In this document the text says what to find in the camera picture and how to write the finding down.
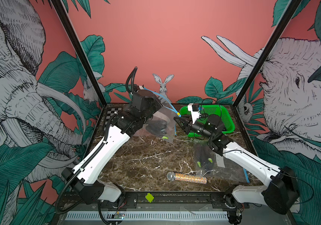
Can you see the left black frame post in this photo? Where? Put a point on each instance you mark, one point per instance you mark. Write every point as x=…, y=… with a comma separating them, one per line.
x=64, y=18

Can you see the right black frame post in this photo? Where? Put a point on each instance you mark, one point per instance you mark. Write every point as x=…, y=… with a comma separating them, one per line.
x=279, y=29

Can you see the sprinkle-filled cylinder tube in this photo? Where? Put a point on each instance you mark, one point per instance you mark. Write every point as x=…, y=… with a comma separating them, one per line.
x=172, y=176

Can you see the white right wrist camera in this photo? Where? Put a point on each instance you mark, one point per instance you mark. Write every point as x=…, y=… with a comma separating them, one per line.
x=194, y=109

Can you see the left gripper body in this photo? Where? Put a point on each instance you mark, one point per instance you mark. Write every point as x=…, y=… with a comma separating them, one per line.
x=155, y=106

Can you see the lime green sticky note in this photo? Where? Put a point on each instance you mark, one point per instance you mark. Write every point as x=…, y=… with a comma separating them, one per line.
x=149, y=197

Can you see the white perforated rail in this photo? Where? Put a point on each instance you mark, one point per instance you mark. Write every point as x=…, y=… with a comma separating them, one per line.
x=148, y=215

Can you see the clear zip-top bag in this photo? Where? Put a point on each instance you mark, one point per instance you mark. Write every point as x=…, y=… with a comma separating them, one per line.
x=167, y=113
x=222, y=168

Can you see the green plastic basket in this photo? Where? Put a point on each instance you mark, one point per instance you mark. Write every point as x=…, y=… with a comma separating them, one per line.
x=209, y=112

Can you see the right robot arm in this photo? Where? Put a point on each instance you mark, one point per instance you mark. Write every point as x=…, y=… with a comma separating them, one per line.
x=279, y=189

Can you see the black frame post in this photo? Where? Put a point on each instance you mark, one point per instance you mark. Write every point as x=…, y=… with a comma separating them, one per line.
x=64, y=18
x=279, y=29

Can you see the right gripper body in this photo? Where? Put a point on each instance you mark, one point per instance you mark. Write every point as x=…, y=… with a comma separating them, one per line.
x=201, y=129

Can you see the black white checkerboard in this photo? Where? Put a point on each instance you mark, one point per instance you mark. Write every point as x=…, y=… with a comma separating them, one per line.
x=109, y=113

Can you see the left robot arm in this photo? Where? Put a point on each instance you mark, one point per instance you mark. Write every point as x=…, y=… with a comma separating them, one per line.
x=83, y=178

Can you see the dark purple eggplant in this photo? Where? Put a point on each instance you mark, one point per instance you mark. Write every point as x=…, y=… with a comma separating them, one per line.
x=200, y=156

